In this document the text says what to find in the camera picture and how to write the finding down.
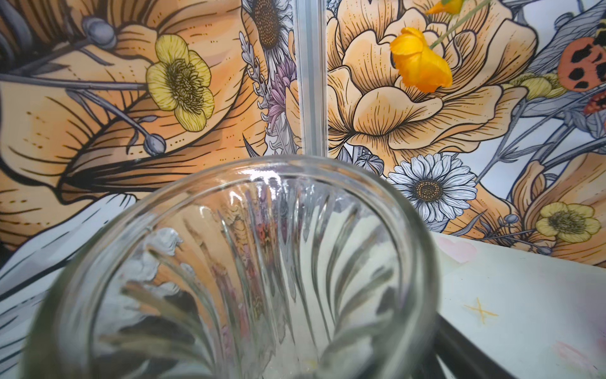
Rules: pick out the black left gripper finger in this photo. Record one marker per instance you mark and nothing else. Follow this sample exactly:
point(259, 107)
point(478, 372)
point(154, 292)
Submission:
point(460, 356)

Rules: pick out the clear ribbed glass vase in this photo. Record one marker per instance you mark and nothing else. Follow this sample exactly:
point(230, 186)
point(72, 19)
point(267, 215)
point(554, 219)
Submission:
point(275, 267)

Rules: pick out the orange yellow flower stems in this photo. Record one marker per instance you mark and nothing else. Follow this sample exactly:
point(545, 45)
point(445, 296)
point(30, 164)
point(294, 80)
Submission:
point(415, 59)

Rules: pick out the right aluminium corner post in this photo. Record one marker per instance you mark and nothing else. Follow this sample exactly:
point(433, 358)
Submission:
point(311, 54)

